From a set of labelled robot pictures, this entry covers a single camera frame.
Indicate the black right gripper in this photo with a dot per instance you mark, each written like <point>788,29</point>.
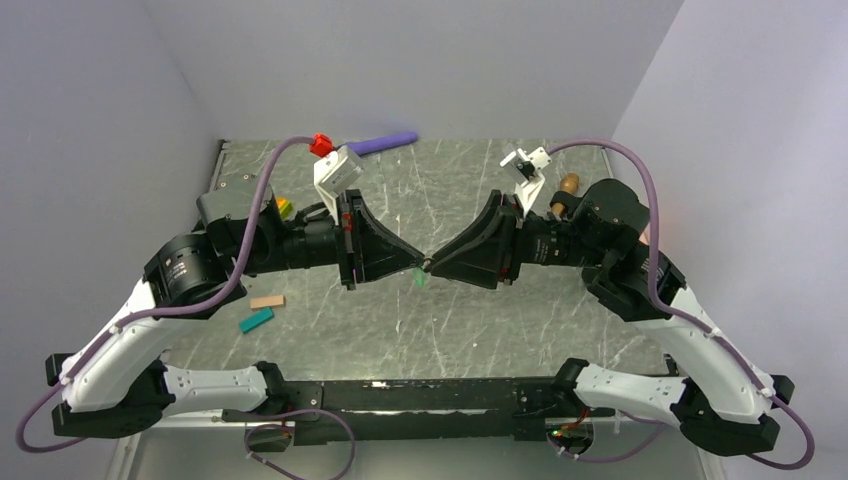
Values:
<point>489,250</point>

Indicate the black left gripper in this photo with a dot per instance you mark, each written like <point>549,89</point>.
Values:
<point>367,246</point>

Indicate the green key tag keyring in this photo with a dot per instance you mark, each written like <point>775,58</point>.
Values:
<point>420,273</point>

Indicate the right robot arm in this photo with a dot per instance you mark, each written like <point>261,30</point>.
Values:
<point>720,402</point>

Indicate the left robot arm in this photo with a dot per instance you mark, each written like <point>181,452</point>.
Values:
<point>119,385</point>

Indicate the purple flashlight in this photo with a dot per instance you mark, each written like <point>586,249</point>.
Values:
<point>383,143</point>

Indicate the orange yellow toy stack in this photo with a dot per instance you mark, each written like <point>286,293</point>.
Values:
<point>284,207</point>

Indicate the tan wooden block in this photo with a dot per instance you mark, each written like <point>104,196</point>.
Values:
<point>270,302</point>

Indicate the teal wooden block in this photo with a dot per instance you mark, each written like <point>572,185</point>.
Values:
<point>256,320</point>

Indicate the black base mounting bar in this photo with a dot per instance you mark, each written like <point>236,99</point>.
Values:
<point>520,408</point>

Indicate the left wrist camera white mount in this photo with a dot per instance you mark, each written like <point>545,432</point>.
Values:
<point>335,171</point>

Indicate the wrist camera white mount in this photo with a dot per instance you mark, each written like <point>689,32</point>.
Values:
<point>335,171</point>
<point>525,170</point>

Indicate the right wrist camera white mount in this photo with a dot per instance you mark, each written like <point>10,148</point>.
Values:
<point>525,170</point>

